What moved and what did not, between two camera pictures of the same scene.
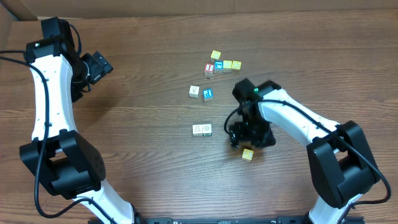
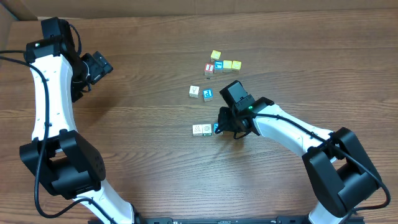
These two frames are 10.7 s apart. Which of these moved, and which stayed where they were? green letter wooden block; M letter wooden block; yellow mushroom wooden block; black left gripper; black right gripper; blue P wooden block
Moved: yellow mushroom wooden block; black right gripper
Stayed: black left gripper; blue P wooden block; green letter wooden block; M letter wooden block
